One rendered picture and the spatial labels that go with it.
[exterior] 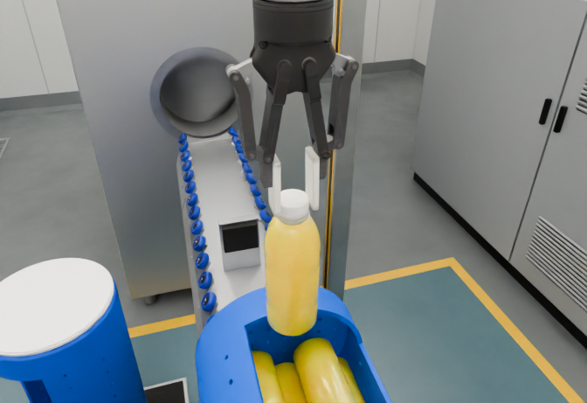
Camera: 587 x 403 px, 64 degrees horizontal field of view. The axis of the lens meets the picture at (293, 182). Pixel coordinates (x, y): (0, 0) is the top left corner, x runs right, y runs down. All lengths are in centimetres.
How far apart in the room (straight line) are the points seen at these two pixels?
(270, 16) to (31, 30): 462
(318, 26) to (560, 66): 197
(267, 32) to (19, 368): 85
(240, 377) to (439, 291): 202
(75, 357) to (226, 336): 42
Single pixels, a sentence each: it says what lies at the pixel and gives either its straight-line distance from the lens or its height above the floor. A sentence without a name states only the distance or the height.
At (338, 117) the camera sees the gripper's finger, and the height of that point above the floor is 157.
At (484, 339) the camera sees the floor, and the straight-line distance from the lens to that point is 248.
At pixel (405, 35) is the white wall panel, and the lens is 572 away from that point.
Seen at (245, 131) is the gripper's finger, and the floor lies 157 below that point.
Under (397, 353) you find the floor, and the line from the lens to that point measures 231.
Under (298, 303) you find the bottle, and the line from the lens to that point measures 61.
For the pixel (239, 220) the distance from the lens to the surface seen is 118.
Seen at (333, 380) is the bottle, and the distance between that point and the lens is 78.
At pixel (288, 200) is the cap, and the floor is 147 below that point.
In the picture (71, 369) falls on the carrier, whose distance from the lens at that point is 111.
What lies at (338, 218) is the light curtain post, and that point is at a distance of 143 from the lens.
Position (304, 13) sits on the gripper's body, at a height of 169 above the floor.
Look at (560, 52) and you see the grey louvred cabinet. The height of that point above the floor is 121.
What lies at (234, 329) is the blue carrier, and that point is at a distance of 75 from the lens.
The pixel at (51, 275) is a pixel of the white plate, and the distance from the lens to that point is 122.
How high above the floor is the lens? 177
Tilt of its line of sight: 32 degrees down
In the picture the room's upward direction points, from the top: straight up
